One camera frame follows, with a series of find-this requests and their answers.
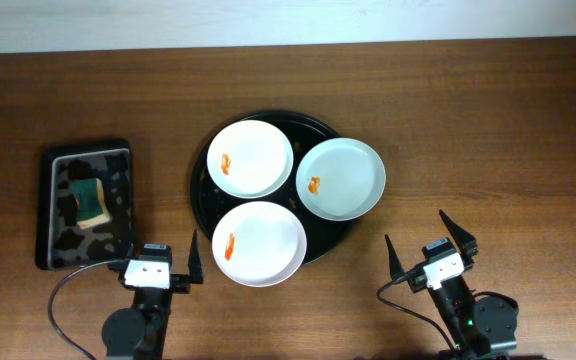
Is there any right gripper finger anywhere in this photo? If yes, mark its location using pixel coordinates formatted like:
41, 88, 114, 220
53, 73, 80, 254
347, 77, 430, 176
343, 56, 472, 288
384, 234, 406, 281
439, 210, 477, 250

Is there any white plate bottom front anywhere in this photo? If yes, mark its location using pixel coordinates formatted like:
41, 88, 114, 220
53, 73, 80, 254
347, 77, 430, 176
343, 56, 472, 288
212, 201, 308, 287

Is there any white plate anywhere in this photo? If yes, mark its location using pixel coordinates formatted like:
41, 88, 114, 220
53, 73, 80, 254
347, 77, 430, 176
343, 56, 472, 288
212, 201, 308, 287
295, 138, 386, 221
206, 120, 294, 199

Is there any green yellow sponge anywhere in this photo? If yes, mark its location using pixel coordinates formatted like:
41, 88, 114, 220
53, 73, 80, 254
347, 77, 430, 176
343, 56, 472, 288
71, 178, 112, 229

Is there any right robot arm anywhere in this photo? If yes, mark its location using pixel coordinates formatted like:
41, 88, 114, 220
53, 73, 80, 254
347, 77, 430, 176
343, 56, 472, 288
377, 211, 519, 359

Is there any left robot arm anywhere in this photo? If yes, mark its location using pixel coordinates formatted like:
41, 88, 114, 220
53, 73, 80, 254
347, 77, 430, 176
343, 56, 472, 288
101, 232, 204, 360

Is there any round black serving tray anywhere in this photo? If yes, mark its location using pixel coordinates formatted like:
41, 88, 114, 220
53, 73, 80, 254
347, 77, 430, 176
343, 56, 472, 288
190, 110, 356, 264

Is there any black rectangular sponge tray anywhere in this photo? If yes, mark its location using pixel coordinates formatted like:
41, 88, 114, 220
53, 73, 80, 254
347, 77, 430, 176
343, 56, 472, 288
35, 138, 136, 270

